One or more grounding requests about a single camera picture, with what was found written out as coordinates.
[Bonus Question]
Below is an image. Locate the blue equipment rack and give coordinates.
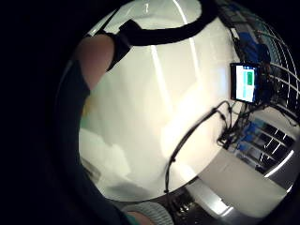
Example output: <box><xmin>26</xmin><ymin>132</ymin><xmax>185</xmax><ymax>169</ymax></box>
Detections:
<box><xmin>232</xmin><ymin>29</ymin><xmax>272</xmax><ymax>65</ymax></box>

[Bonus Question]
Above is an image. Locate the black-framed monitor screen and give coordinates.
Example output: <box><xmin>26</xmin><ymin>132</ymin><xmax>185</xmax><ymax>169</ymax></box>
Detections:
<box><xmin>230</xmin><ymin>62</ymin><xmax>263</xmax><ymax>104</ymax></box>

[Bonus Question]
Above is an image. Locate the white cabinet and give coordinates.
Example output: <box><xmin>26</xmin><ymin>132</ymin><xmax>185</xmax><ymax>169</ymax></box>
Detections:
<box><xmin>198</xmin><ymin>149</ymin><xmax>284</xmax><ymax>218</ymax></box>

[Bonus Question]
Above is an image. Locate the long black cable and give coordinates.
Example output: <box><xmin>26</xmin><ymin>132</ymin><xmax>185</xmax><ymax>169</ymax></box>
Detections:
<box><xmin>163</xmin><ymin>99</ymin><xmax>234</xmax><ymax>194</ymax></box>

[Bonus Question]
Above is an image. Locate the white wire railing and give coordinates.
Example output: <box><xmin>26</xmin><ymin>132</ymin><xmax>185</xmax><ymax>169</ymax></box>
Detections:
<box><xmin>254</xmin><ymin>17</ymin><xmax>300</xmax><ymax>121</ymax></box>

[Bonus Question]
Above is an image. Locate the bundle of black cables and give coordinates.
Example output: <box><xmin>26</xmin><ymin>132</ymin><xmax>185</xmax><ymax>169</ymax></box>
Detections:
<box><xmin>217</xmin><ymin>102</ymin><xmax>252</xmax><ymax>150</ymax></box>

